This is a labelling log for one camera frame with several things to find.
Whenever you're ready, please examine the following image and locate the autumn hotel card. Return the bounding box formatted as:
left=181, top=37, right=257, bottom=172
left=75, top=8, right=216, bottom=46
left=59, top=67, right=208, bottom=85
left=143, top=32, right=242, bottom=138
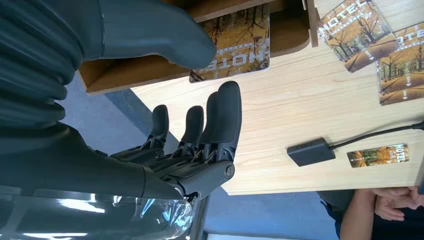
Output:
left=189, top=3, right=271, bottom=84
left=375, top=22, right=424, bottom=107
left=316, top=0, right=401, bottom=74

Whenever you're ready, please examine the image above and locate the small narrow hotel card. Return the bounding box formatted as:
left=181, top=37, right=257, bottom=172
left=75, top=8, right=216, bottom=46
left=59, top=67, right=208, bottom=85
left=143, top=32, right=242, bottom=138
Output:
left=346, top=142, right=410, bottom=169

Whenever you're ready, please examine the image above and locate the person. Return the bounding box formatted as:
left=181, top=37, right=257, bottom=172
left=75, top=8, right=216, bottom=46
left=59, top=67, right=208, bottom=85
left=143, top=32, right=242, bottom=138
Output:
left=316, top=188, right=424, bottom=240

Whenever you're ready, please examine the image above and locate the black card reader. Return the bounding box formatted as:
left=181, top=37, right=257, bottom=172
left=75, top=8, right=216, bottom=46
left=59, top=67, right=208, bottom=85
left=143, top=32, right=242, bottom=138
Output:
left=286, top=137, right=336, bottom=168

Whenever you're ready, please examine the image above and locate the clear plastic cover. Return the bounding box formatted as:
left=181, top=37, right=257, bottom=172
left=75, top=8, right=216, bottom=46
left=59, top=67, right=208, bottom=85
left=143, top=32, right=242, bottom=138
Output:
left=0, top=184, right=195, bottom=240

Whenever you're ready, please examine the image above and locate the wooden card holder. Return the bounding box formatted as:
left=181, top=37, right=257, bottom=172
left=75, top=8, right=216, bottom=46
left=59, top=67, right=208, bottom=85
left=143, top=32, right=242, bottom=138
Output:
left=78, top=0, right=321, bottom=96

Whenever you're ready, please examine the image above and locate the black reader cable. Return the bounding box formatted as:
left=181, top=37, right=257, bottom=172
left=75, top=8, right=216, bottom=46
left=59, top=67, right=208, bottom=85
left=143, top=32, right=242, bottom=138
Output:
left=330, top=120, right=424, bottom=151

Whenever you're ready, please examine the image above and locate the ribbed grey right arm sleeve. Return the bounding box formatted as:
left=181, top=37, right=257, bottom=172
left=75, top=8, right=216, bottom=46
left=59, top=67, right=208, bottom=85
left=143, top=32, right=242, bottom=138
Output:
left=0, top=0, right=84, bottom=133

